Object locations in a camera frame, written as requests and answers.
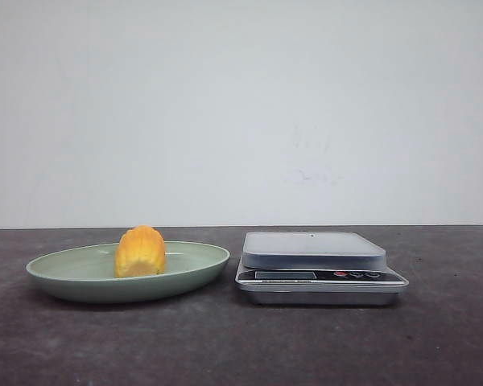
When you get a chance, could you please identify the yellow corn cob piece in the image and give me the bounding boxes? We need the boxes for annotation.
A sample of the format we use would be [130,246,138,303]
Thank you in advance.
[114,225,166,277]

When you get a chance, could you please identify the silver digital kitchen scale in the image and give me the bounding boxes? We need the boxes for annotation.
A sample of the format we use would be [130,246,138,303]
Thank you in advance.
[235,231,409,306]

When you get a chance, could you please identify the green oval plate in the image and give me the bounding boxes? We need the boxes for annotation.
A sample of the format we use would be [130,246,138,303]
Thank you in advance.
[26,240,230,304]

